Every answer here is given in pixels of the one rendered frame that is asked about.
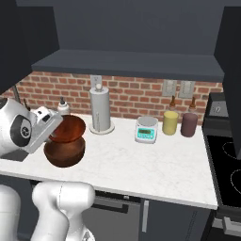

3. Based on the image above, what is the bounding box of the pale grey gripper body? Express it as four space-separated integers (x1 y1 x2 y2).
28 113 64 155

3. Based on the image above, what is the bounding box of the small brown wooden bowl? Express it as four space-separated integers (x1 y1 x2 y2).
48 114 88 144

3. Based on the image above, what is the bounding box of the large brown wooden bowl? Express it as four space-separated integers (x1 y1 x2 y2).
42 136 87 169

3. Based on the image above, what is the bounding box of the dark base cabinet door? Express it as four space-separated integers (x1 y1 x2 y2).
139 198 212 241

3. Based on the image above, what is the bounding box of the white soap dispenser bottle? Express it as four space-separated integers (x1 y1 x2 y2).
56 96 72 117

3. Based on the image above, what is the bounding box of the paper towel roll on holder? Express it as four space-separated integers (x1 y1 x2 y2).
88 83 116 136

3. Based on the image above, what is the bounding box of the teal and white kitchen scale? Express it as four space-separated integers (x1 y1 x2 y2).
134 116 160 145

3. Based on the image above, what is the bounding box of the grey dishwasher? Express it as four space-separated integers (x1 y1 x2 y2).
82 189 142 241

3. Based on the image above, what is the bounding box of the yellow canister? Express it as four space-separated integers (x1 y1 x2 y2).
161 110 180 137

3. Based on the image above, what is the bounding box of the brown bottle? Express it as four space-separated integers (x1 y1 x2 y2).
188 96 198 115
169 95 178 112

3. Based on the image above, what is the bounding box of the maroon canister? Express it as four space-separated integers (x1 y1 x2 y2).
180 112 200 138

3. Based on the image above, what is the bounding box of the black stove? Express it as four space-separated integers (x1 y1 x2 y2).
201 91 241 241

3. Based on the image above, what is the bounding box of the small wall outlet plate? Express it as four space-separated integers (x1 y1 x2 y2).
89 74 103 89

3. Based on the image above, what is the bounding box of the dark open wall cabinet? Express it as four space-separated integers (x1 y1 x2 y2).
30 0 226 83

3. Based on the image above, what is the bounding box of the silver cabinet door handle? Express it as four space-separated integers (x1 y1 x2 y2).
141 200 151 233

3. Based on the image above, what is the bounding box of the silver oven door handle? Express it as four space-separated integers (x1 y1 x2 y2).
212 216 241 238

